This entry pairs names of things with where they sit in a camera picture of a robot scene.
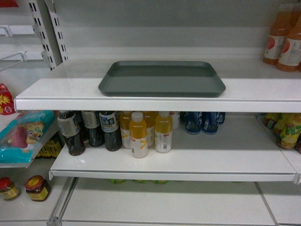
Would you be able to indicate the dark tea bottle right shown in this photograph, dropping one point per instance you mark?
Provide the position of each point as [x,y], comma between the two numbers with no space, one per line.
[110,127]

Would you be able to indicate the dark tea bottle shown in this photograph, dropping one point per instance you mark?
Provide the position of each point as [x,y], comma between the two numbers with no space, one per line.
[70,130]
[110,127]
[93,125]

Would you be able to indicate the white upper shelf board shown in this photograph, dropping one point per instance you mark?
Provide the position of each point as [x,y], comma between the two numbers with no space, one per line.
[251,86]

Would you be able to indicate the red lid sauce jar left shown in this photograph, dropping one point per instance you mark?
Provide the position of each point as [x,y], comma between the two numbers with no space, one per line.
[8,189]

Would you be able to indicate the white shelf board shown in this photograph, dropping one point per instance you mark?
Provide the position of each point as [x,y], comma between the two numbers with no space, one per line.
[251,86]
[241,150]

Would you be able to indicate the blue drink bottle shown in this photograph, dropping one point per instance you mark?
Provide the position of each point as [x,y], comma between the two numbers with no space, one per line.
[194,122]
[211,121]

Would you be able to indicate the yellow juice bottle back left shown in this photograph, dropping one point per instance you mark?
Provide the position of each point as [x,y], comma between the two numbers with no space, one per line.
[125,118]

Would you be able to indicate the grey rectangular serving tray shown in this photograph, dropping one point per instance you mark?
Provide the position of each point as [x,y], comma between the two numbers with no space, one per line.
[161,79]

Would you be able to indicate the red spout pouch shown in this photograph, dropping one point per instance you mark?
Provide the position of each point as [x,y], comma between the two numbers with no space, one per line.
[6,101]

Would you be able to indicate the dark tea bottle left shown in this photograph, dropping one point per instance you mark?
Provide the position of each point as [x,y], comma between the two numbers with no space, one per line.
[70,130]

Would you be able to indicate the blue drink bottle left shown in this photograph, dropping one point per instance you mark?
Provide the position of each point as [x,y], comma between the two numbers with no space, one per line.
[194,122]

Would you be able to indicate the yellow juice bottle front right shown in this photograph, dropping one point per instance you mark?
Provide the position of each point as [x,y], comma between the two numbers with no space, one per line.
[163,132]

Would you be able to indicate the dark tea bottle middle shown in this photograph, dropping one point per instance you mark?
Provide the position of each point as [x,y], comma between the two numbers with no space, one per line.
[93,125]

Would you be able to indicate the orange juice bottle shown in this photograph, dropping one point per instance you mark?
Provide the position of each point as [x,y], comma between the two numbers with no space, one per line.
[278,34]
[291,53]

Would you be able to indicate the yellow lemon tea bottle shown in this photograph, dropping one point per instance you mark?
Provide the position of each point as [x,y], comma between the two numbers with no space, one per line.
[290,133]

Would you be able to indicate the white lower shelf board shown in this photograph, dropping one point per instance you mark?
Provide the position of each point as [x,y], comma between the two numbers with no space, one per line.
[241,150]

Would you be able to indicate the white slotted shelf upright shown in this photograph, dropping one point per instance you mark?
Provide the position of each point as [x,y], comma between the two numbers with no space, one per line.
[48,29]

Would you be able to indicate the teal snack bag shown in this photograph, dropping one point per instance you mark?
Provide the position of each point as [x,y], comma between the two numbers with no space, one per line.
[24,137]

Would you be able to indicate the orange juice bottle back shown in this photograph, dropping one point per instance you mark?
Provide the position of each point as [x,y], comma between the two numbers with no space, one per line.
[278,34]

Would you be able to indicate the yellow juice bottle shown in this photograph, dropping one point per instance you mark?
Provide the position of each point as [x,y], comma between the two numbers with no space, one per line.
[138,135]
[125,118]
[163,132]

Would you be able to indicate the blue drink bottle right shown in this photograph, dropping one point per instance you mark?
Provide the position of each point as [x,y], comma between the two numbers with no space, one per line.
[211,121]

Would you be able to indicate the orange juice bottle front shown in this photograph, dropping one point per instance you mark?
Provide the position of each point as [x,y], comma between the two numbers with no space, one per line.
[291,53]

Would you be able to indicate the yellow juice bottle front left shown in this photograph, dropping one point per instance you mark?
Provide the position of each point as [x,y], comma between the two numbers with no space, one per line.
[138,135]

